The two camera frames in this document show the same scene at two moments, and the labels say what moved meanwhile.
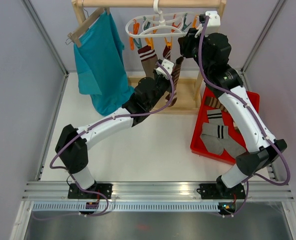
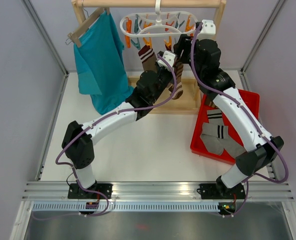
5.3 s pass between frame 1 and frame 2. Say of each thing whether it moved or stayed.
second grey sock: stayed
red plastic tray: stayed
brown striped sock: moved
